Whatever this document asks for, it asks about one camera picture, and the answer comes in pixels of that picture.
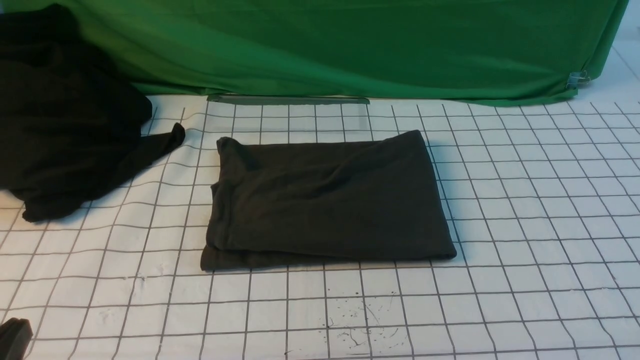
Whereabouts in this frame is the white grid table mat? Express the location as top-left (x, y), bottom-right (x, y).
top-left (0, 95), bottom-right (640, 360)

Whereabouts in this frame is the black crumpled garment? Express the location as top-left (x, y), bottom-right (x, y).
top-left (0, 4), bottom-right (186, 223)

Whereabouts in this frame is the blue binder clip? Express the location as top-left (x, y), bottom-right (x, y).
top-left (566, 70), bottom-right (591, 90)

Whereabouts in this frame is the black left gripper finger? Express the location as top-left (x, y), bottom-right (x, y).
top-left (0, 317), bottom-right (34, 360)

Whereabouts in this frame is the green backdrop cloth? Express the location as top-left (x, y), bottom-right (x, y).
top-left (0, 0), bottom-right (632, 106)

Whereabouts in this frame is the clear acrylic strip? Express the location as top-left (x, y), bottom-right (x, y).
top-left (206, 94), bottom-right (371, 106)

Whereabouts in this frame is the dark gray long-sleeved shirt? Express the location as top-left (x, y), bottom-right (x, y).
top-left (199, 130), bottom-right (457, 272)

